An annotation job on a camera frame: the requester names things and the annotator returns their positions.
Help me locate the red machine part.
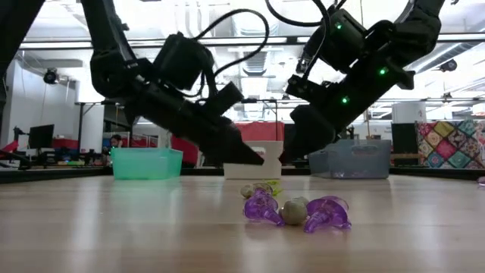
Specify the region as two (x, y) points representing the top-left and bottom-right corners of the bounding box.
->
(0, 140), (22, 160)

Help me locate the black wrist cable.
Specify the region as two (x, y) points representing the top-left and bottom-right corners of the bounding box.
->
(192, 8), (271, 100)
(264, 0), (343, 81)

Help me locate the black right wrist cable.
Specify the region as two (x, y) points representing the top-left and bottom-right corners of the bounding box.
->
(264, 0), (343, 81)

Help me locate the black computer monitor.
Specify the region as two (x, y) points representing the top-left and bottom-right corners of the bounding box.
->
(27, 124), (55, 150)

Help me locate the orange cloth panel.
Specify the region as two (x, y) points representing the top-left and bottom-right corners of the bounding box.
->
(234, 121), (286, 143)

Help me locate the olive round ball toy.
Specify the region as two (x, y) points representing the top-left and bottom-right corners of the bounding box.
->
(280, 196), (310, 227)

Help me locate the grey translucent plastic bin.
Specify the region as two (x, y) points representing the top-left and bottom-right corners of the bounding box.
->
(307, 139), (392, 180)

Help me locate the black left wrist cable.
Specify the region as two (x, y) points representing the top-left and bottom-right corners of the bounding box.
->
(192, 8), (271, 100)

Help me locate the white patterned cloth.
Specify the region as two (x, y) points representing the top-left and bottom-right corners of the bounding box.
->
(158, 127), (174, 149)

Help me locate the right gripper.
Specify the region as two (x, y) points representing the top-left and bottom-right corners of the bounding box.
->
(285, 48), (417, 161)

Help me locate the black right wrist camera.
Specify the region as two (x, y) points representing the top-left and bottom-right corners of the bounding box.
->
(305, 7), (368, 74)

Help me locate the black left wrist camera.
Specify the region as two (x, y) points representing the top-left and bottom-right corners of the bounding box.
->
(154, 32), (216, 92)

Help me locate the teal plastic bin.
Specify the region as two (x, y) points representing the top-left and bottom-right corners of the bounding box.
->
(111, 147), (184, 180)

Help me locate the white plastic bin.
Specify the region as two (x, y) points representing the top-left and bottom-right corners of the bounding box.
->
(222, 140), (284, 180)

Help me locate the silver ceiling air duct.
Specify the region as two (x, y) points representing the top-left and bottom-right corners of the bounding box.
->
(407, 40), (485, 76)
(230, 11), (284, 77)

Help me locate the white round column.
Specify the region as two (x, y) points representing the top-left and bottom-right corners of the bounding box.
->
(391, 101), (428, 124)

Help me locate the green plastic spider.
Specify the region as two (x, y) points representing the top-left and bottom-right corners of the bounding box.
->
(264, 179), (283, 197)

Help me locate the black ceiling camera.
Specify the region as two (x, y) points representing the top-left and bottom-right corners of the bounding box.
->
(42, 67), (61, 86)
(438, 58), (458, 74)

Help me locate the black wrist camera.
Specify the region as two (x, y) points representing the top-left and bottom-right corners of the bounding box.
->
(305, 7), (368, 74)
(154, 32), (216, 92)

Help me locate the black overhead frame bar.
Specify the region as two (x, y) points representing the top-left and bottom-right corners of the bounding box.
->
(18, 33), (485, 49)

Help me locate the black flat panel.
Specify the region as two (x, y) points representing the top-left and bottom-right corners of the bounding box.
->
(390, 122), (418, 155)

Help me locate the colourful patchwork quilt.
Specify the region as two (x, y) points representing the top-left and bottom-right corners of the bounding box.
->
(415, 119), (485, 170)

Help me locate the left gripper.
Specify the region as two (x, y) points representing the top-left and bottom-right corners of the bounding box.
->
(89, 48), (265, 167)

